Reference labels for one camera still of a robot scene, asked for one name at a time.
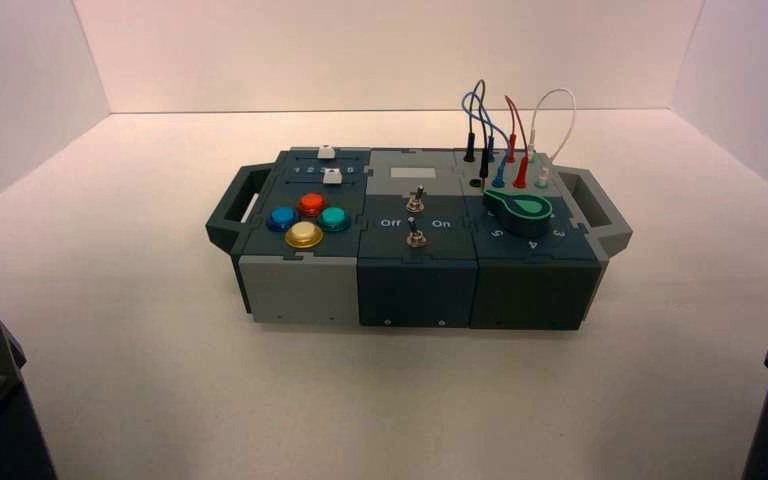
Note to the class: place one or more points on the white slider knob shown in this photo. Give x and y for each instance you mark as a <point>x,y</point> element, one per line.
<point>326,152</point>
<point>332,176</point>

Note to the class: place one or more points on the teal push button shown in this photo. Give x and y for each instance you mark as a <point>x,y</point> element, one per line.
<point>334,218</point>

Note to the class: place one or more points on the dark teal grey control box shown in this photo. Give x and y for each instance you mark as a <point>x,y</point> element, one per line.
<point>417,285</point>

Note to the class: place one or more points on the grey rectangular display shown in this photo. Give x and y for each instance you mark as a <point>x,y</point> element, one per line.
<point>413,173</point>

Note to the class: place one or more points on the yellow push button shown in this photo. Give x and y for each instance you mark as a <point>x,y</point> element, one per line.
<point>304,234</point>

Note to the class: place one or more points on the orange push button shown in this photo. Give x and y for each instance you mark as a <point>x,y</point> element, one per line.
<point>312,203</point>

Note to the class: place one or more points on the blue push button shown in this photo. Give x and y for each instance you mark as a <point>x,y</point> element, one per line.
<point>282,217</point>

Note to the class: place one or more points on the green rotary knob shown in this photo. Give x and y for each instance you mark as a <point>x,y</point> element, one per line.
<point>523,213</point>

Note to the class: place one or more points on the metal toggle switch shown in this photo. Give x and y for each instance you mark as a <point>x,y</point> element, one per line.
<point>415,201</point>
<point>415,236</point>

